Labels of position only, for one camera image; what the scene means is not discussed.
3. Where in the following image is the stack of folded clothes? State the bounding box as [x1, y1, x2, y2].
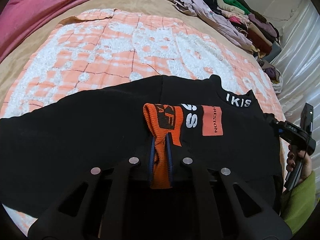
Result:
[216, 0, 279, 58]

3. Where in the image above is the person's right hand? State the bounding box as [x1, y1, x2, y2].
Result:
[286, 144, 312, 185]

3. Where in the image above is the pink duvet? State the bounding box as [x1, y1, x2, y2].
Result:
[1, 0, 89, 61]

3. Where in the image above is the white satin curtain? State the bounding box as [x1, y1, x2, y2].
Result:
[272, 0, 320, 193]

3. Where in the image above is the lilac crumpled garment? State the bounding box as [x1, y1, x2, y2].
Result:
[167, 0, 253, 53]

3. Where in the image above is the bag of clothes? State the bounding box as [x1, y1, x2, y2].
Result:
[257, 59, 283, 94]

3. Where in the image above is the black long sleeve sweater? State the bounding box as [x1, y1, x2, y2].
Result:
[1, 75, 283, 217]

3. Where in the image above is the peach white plush blanket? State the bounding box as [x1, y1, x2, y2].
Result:
[0, 8, 287, 235]

